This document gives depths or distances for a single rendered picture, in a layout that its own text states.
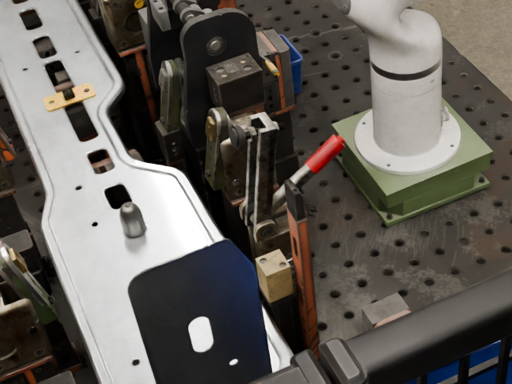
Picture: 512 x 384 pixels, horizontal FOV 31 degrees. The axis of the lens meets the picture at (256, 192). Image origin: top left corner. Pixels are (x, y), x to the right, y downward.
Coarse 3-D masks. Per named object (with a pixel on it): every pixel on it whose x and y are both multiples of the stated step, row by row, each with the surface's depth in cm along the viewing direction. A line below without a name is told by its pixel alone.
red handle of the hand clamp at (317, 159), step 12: (324, 144) 116; (336, 144) 115; (312, 156) 116; (324, 156) 116; (300, 168) 117; (312, 168) 116; (300, 180) 116; (276, 192) 118; (276, 204) 117; (252, 216) 118
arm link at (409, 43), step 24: (336, 0) 139; (360, 0) 136; (384, 0) 136; (408, 0) 139; (360, 24) 140; (384, 24) 139; (408, 24) 146; (432, 24) 149; (384, 48) 147; (408, 48) 145; (432, 48) 148; (384, 72) 152; (408, 72) 150
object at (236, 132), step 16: (240, 128) 108; (256, 128) 110; (272, 128) 108; (240, 144) 108; (256, 144) 112; (272, 144) 109; (256, 160) 114; (272, 160) 111; (256, 176) 112; (272, 176) 112; (256, 192) 114; (272, 192) 114; (256, 208) 115; (256, 224) 117
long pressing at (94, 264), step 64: (0, 0) 176; (64, 0) 174; (0, 64) 162; (64, 64) 159; (64, 128) 146; (64, 192) 136; (128, 192) 134; (192, 192) 132; (64, 256) 126; (128, 256) 125; (128, 320) 117
